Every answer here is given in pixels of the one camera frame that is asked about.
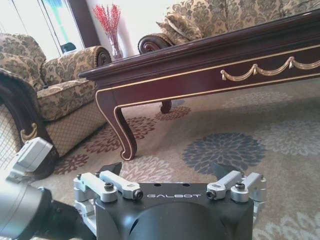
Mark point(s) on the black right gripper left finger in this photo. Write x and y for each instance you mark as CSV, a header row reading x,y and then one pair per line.
x,y
110,176

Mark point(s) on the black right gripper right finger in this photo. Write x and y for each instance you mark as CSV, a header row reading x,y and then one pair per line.
x,y
232,182

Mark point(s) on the floral patterned rug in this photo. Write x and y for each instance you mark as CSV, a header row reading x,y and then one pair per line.
x,y
225,140

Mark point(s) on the floral patterned armchair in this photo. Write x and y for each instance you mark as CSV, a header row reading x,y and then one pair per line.
x,y
67,95

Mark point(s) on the dark red wooden coffee table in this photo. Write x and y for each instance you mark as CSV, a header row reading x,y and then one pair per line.
x,y
190,75

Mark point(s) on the dark wood framed chair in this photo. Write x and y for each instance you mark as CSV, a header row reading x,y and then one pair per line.
x,y
17,100

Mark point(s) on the clear glass vase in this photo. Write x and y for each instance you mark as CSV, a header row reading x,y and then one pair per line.
x,y
115,48

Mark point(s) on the small dark object at window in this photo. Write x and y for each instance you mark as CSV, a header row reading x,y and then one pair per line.
x,y
67,47

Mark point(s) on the dark brown wooden pillar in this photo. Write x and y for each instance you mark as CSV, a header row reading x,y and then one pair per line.
x,y
82,22

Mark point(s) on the red berry branches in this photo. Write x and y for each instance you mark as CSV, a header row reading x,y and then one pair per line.
x,y
107,17

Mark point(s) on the floral patterned cushion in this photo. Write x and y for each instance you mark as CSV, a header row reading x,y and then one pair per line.
x,y
180,28

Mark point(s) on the floral patterned sofa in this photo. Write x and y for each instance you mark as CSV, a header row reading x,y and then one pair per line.
x,y
250,15

